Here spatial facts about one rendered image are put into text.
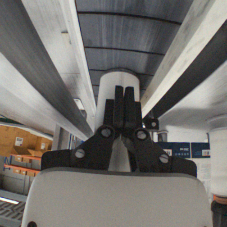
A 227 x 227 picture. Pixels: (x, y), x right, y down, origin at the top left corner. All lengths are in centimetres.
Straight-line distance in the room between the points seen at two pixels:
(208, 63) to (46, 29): 22
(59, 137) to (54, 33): 29
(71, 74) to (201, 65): 23
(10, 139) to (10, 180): 758
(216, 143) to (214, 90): 16
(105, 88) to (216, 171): 31
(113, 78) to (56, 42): 11
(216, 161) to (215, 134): 6
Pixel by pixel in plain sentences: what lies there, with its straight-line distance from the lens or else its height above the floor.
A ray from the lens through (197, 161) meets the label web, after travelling 57.
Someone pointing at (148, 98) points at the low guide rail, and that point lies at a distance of 16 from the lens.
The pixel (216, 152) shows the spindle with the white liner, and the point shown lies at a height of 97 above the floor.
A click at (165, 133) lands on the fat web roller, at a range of 53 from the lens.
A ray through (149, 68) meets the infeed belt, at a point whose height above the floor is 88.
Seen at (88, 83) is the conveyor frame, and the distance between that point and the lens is 21.
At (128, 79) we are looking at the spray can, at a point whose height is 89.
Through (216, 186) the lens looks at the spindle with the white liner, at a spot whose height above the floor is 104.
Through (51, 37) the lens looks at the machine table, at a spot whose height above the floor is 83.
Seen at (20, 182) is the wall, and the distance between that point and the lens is 909.
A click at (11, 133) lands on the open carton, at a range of 192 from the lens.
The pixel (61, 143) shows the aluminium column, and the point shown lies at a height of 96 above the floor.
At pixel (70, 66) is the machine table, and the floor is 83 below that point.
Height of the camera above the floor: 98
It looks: 18 degrees down
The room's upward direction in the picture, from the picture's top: 176 degrees counter-clockwise
